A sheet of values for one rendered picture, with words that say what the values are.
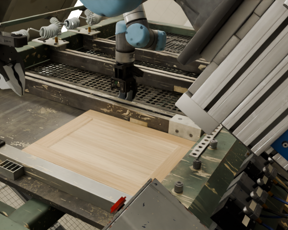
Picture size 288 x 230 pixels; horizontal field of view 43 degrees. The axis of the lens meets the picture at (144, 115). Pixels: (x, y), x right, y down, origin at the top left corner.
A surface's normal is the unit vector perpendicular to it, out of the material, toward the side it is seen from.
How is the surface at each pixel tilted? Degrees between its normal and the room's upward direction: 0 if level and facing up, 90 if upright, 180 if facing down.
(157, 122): 90
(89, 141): 59
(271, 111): 90
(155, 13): 90
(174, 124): 90
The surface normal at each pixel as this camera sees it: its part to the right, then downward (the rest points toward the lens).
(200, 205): 0.48, -0.63
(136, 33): -0.29, 0.11
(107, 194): 0.04, -0.89
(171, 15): -0.41, 0.26
